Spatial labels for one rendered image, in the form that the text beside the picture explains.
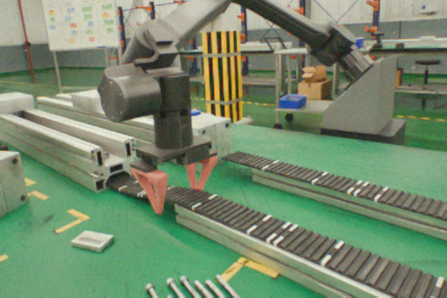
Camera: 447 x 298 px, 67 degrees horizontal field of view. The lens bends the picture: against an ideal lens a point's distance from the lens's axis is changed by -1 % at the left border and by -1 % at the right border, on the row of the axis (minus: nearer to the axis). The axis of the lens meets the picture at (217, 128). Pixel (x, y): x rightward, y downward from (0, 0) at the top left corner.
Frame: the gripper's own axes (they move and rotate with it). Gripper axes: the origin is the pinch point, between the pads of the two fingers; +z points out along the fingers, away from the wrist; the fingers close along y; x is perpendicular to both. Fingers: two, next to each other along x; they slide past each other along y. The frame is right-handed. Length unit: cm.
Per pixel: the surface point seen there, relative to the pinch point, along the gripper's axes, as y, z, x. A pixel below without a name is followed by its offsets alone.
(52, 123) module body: -1, -5, -54
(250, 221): -1.1, -0.7, 13.7
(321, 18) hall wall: -730, -69, -369
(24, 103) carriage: -1, -8, -76
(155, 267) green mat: 10.3, 3.0, 7.9
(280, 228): -2.1, -0.8, 17.8
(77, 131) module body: -1.5, -4.6, -39.5
